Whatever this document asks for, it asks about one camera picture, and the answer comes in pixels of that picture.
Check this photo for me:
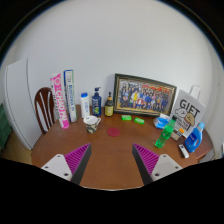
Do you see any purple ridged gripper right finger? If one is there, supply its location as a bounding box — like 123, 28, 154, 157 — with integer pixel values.
132, 144, 182, 185

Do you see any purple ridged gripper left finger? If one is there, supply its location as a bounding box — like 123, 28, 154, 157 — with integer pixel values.
42, 143, 91, 185

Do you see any white remote control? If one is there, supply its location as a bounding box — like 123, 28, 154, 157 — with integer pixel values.
179, 144, 189, 158

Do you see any green plastic bottle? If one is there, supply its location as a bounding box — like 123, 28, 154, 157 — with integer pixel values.
155, 115, 177, 148

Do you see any small box with orange label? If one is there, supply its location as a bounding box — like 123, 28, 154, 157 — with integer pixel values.
171, 128, 184, 141

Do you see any blue tissue pack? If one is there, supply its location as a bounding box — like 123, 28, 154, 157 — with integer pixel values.
153, 114, 170, 129

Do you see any patterned ceramic mug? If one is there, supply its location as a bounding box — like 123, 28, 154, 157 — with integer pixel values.
83, 115, 101, 134

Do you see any green soap bar right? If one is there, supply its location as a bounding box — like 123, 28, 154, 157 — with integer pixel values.
134, 117, 145, 125

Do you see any green soap bar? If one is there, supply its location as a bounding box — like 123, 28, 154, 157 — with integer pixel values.
121, 115, 132, 121
134, 117, 145, 125

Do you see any blue detergent bottle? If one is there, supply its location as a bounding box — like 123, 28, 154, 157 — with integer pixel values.
185, 122, 205, 153

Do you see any round red coaster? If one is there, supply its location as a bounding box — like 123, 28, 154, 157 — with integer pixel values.
107, 127, 120, 137

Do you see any green soap bar left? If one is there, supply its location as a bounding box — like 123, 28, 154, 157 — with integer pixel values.
121, 115, 132, 121

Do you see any white lotion bottle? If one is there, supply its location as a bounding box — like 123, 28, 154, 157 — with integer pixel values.
81, 92, 90, 118

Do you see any white gift paper bag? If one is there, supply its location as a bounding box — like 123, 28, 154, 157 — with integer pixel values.
170, 86, 206, 137

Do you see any brown wooden chair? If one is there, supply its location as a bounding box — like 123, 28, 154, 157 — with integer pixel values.
34, 87, 55, 134

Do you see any pink white tube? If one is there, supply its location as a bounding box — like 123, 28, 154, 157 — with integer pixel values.
50, 73, 69, 129

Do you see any amber pump bottle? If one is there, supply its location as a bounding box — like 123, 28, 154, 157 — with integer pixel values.
105, 95, 114, 116

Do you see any dark blue pump bottle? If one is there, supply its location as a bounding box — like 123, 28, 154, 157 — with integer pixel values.
92, 87, 101, 116

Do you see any framed group photo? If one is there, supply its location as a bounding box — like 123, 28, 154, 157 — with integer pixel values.
113, 74, 177, 116

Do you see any green crate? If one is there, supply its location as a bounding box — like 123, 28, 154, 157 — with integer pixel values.
0, 105, 12, 149

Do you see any white cabinet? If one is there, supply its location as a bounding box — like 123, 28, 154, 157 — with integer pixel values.
3, 59, 41, 150

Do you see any blue white shuttlecock tube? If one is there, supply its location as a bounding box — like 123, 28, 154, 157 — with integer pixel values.
64, 70, 77, 122

